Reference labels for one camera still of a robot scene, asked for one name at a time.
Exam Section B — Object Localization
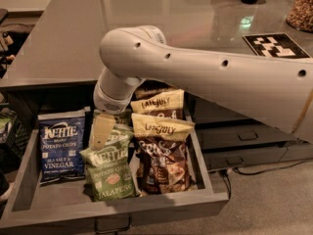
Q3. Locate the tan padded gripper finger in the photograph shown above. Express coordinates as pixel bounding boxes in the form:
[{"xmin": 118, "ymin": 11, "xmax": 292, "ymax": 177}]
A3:
[{"xmin": 90, "ymin": 113, "xmax": 115, "ymax": 150}]

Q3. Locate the blue Kettle chip bag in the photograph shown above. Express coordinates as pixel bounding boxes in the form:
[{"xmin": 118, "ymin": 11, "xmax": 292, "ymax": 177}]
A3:
[{"xmin": 38, "ymin": 110, "xmax": 85, "ymax": 184}]

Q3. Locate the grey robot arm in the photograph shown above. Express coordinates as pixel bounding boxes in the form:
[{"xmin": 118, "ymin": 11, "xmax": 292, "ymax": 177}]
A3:
[{"xmin": 93, "ymin": 25, "xmax": 313, "ymax": 143}]

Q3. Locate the green Kettle bag middle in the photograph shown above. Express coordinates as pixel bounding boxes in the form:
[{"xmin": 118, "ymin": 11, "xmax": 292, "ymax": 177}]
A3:
[{"xmin": 87, "ymin": 120, "xmax": 135, "ymax": 148}]

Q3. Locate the green Kettle bag rear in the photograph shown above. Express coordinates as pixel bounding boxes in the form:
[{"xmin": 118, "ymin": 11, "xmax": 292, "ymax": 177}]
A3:
[{"xmin": 93, "ymin": 110, "xmax": 131, "ymax": 125}]

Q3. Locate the green Kettle jalapeno bag front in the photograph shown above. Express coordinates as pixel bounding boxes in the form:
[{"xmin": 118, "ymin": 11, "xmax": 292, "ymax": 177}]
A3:
[{"xmin": 79, "ymin": 137, "xmax": 138, "ymax": 202}]

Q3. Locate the Late July bag rear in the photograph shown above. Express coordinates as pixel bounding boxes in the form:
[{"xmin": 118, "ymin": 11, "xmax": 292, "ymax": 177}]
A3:
[{"xmin": 135, "ymin": 80, "xmax": 175, "ymax": 100}]

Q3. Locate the brown Late July bag front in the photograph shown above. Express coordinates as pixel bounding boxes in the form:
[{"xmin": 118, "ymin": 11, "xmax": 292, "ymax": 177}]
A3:
[{"xmin": 131, "ymin": 114, "xmax": 195, "ymax": 194}]

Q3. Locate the brown late july bag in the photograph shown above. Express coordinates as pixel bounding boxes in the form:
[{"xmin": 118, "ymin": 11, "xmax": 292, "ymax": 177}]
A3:
[
  {"xmin": 131, "ymin": 114, "xmax": 195, "ymax": 194},
  {"xmin": 131, "ymin": 89, "xmax": 184, "ymax": 119}
]

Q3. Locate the brown Late July bag middle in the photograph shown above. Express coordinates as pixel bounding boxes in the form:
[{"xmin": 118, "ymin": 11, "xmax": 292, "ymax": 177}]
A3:
[{"xmin": 131, "ymin": 89, "xmax": 184, "ymax": 119}]

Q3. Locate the grey closed drawer upper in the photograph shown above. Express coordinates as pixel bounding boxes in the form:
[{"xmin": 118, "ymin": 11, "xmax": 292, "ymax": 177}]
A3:
[{"xmin": 192, "ymin": 95, "xmax": 252, "ymax": 125}]

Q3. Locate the grey closed drawer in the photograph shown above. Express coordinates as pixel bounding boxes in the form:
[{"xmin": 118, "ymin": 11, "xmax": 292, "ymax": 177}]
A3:
[
  {"xmin": 192, "ymin": 95, "xmax": 252, "ymax": 125},
  {"xmin": 202, "ymin": 146, "xmax": 288, "ymax": 170},
  {"xmin": 196, "ymin": 124, "xmax": 295, "ymax": 149}
]

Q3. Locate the grey closed drawer middle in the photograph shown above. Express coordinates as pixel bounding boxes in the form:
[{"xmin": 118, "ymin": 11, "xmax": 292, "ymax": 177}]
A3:
[{"xmin": 196, "ymin": 124, "xmax": 295, "ymax": 149}]

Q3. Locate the open grey top drawer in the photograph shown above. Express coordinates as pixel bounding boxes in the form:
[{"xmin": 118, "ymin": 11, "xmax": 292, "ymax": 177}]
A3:
[{"xmin": 0, "ymin": 106, "xmax": 229, "ymax": 231}]

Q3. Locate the grey closed drawer lower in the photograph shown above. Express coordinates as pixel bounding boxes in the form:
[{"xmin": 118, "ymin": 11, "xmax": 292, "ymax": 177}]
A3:
[{"xmin": 202, "ymin": 146, "xmax": 288, "ymax": 170}]

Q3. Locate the black crate at left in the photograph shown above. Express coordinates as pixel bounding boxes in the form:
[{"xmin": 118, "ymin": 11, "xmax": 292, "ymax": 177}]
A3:
[{"xmin": 0, "ymin": 107, "xmax": 30, "ymax": 161}]

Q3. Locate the black white fiducial marker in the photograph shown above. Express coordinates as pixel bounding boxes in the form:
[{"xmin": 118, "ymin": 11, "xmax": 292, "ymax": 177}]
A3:
[{"xmin": 243, "ymin": 32, "xmax": 310, "ymax": 59}]

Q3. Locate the jar of nuts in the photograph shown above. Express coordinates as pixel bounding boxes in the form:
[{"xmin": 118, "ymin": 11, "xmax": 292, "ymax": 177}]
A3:
[{"xmin": 286, "ymin": 0, "xmax": 313, "ymax": 33}]

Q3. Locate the black drawer handle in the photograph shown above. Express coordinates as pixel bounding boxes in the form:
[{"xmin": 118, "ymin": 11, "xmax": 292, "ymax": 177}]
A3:
[{"xmin": 93, "ymin": 217, "xmax": 132, "ymax": 235}]

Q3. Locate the black floor cable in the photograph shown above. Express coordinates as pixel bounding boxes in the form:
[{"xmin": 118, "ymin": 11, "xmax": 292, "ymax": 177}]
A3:
[{"xmin": 218, "ymin": 158, "xmax": 313, "ymax": 205}]

